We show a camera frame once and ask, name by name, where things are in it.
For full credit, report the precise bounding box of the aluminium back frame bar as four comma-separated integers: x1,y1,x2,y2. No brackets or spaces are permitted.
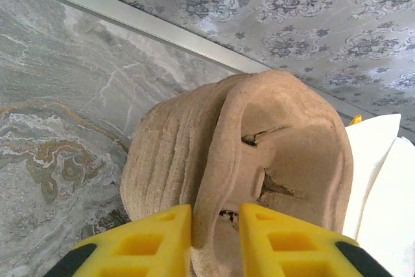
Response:
0,0,415,136

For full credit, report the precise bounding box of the brown pulp cup carrier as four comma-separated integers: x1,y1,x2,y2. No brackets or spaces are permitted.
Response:
190,69,355,277

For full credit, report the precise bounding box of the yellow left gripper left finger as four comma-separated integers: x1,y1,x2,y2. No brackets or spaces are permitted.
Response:
43,204,193,277

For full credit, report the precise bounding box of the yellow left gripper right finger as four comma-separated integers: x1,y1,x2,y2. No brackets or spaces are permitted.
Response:
239,203,393,277

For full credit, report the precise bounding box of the stack of white napkins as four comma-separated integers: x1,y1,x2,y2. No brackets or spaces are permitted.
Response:
342,113,415,277

